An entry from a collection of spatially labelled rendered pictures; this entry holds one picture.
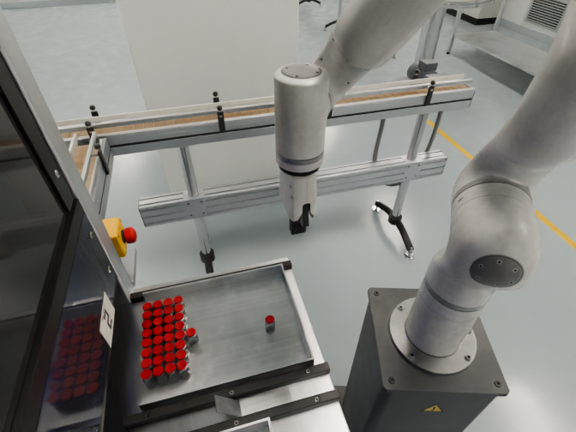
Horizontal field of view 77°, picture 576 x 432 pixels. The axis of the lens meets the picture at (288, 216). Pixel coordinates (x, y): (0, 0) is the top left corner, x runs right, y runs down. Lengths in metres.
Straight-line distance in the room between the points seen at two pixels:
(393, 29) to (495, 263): 0.33
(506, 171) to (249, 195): 1.31
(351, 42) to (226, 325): 0.64
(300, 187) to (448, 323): 0.39
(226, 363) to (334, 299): 1.23
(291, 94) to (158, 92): 1.61
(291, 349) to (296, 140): 0.46
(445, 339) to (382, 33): 0.59
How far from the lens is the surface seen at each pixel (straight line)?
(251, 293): 0.91
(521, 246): 0.57
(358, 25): 0.50
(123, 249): 0.94
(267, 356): 0.82
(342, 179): 1.87
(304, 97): 0.55
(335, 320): 1.92
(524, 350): 2.14
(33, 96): 0.68
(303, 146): 0.58
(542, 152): 0.56
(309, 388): 0.80
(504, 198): 0.61
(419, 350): 0.89
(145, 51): 2.04
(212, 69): 2.08
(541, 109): 0.54
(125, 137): 1.54
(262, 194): 1.77
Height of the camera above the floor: 1.62
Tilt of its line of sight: 42 degrees down
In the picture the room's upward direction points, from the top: straight up
